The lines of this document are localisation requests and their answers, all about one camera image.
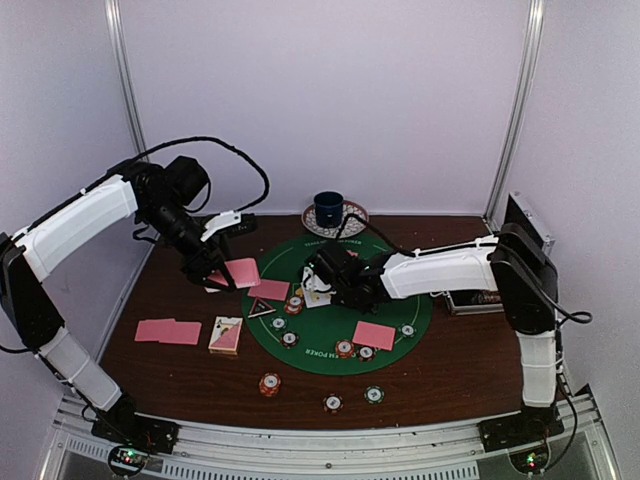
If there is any red 5 chip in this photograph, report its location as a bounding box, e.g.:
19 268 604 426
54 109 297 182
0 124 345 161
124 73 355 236
284 295 304 315
335 340 355 359

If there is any blue cup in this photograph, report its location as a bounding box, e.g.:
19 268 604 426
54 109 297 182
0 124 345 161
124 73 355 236
313 191 344 228

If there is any aluminium front rail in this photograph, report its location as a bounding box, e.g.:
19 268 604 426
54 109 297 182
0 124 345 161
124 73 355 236
36 394 621 479

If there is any card deck box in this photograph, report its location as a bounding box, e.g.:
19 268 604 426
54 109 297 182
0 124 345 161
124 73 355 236
208 316 244 356

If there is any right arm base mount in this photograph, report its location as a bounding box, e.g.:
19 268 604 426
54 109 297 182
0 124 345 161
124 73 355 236
478 414 564 476

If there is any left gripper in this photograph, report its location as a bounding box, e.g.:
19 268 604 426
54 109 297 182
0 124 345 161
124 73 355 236
141 198 236 292

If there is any patterned saucer plate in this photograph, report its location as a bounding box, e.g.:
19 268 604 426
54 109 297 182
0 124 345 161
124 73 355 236
301 198 371 238

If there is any red backed card deck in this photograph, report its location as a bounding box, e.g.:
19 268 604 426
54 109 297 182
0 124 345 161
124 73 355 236
205 258 261 293

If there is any aluminium poker case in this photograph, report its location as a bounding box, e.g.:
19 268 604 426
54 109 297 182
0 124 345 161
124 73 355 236
443 191 555 316

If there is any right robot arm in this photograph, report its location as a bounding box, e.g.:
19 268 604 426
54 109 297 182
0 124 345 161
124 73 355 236
301 223 560 442

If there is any red card pulled from deck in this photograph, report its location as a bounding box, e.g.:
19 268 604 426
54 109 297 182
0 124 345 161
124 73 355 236
247 279 290 302

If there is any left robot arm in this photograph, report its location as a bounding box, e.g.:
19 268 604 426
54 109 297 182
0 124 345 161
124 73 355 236
1 157 254 444

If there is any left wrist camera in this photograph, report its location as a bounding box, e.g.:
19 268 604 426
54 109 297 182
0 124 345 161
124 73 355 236
201 210 257 242

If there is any red orange chip stack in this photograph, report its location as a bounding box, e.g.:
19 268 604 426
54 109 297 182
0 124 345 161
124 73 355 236
259 373 281 397

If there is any black triangular all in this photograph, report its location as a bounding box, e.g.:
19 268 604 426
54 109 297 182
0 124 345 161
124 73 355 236
247 298 276 319

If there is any green round poker mat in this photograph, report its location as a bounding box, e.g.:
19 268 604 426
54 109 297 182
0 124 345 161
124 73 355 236
242 233 434 376

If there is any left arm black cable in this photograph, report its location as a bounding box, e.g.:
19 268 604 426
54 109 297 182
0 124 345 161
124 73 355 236
132 134 271 214

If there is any dealt red card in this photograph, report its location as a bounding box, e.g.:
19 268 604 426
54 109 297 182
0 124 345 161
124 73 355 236
159 322 202 346
134 319 175 342

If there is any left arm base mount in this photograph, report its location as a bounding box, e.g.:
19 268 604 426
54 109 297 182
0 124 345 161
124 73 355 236
91 416 180 477

